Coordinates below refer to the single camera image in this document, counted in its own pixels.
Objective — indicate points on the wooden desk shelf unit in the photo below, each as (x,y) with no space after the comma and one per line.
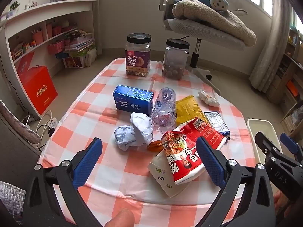
(290,66)

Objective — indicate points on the grey office chair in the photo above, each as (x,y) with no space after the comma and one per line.
(184,24)

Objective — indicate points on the pink pen holder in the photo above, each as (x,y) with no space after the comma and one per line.
(38,38)

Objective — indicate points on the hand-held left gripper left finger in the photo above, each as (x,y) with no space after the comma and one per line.
(87,160)

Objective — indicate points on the red noodle packet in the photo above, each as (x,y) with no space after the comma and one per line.
(184,160)

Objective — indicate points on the pink storage basket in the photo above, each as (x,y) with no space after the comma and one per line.
(56,46)

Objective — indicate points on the orange candy wrapper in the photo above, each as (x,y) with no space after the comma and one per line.
(153,146)

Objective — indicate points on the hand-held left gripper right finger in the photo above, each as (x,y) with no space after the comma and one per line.
(210,163)

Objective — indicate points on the purple label plastic jar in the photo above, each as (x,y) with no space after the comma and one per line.
(137,61)

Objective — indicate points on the white trash bin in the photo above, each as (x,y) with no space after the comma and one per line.
(258,127)

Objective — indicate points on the small dark blue box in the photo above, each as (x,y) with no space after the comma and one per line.
(216,123)

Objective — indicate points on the pale patterned curtain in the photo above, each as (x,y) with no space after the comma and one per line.
(272,52)

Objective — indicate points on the crushed clear plastic bottle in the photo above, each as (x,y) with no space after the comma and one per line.
(163,113)

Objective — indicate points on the white shelf unit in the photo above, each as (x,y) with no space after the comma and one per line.
(47,7)

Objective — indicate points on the person's left hand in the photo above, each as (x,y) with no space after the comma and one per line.
(119,218)

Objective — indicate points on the beige fleece blanket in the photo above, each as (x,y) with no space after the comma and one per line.
(213,16)

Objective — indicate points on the yellow snack packet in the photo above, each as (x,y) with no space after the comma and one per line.
(189,111)

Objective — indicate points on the red gift box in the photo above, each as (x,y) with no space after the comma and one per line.
(40,87)

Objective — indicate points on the blue monkey plush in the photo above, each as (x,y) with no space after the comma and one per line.
(217,3)

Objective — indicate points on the white paper cup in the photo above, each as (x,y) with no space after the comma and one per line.
(163,179)

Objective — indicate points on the grey patterned cloth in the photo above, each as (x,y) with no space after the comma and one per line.
(10,201)

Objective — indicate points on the crumpled white wrapper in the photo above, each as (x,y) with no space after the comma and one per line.
(208,99)

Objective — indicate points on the white paper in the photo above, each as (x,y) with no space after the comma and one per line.
(124,138)
(142,127)

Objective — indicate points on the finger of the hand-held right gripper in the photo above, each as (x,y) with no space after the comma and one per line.
(262,141)
(287,143)

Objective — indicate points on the stack of papers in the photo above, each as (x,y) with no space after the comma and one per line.
(79,41)

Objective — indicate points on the orange white checked tablecloth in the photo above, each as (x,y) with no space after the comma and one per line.
(118,170)

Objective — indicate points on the person's right hand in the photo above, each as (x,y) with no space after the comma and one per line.
(283,202)

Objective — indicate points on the clear jar black lid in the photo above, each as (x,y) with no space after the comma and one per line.
(175,61)

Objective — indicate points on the white power strip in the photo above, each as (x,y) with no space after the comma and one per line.
(52,123)

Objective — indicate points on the orange flat box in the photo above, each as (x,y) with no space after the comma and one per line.
(291,88)

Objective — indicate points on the blue cardboard box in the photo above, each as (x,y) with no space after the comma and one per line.
(132,101)

